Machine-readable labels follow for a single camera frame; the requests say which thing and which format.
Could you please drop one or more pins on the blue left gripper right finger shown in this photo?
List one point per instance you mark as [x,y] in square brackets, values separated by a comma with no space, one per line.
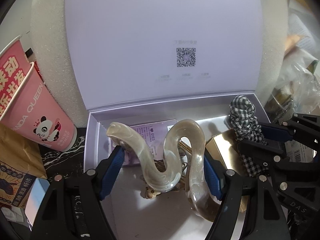
[213,172]

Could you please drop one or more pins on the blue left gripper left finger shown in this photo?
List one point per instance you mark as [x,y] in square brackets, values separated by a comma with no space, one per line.
[111,168]

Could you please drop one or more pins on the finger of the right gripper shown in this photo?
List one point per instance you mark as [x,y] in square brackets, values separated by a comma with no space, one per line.
[304,128]
[274,135]

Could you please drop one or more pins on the pearl wavy hair claw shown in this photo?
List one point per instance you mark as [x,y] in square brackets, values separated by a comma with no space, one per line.
[196,188]

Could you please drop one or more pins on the black white gingham scrunchie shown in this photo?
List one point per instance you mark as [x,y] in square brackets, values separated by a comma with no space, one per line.
[243,120]

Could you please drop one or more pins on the gold rectangular box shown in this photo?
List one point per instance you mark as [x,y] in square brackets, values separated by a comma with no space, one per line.
[223,148]

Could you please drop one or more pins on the gold butterfly hair clip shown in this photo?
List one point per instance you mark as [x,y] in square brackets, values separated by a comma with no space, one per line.
[161,178]

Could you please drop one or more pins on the clear plastic bag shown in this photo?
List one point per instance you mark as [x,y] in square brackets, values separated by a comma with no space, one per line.
[297,82]

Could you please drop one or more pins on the pink blue gradient case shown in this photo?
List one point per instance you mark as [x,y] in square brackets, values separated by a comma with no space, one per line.
[37,193]

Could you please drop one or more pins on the brown paper snack bag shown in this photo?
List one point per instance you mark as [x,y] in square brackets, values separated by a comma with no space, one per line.
[21,165]

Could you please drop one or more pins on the lower pink panda cup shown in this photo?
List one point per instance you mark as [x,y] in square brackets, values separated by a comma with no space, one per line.
[33,113]

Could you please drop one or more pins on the white printed paper sheet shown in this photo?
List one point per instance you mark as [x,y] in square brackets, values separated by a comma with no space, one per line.
[308,40]

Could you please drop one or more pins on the lavender open gift box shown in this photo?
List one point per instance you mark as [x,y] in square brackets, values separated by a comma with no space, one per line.
[144,61]

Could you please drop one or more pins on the white foam block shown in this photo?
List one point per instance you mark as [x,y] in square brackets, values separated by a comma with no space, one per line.
[49,43]

